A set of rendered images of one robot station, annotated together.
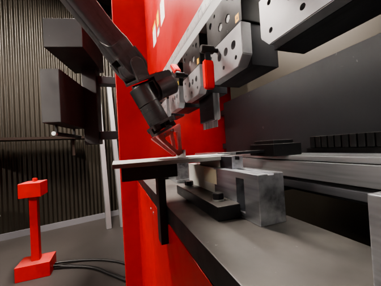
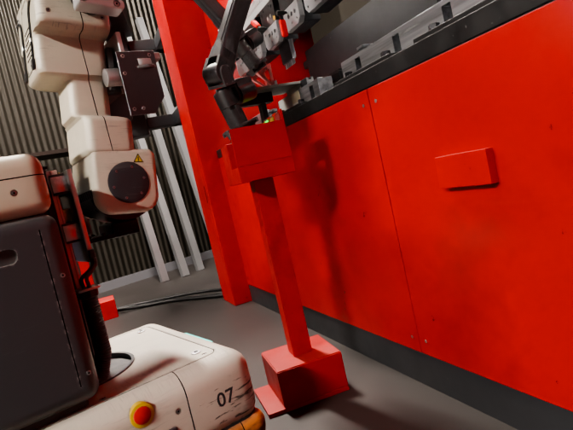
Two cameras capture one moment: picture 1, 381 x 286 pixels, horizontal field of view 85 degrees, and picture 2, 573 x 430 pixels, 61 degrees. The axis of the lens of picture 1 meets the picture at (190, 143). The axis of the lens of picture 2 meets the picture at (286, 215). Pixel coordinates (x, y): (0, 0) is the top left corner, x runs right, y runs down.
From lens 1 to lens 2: 1.45 m
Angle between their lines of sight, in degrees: 6
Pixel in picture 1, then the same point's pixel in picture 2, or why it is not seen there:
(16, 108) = not seen: outside the picture
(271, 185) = (326, 82)
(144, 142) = (217, 113)
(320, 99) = (383, 31)
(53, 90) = not seen: hidden behind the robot
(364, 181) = not seen: hidden behind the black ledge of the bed
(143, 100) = (243, 51)
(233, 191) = (309, 95)
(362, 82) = (402, 13)
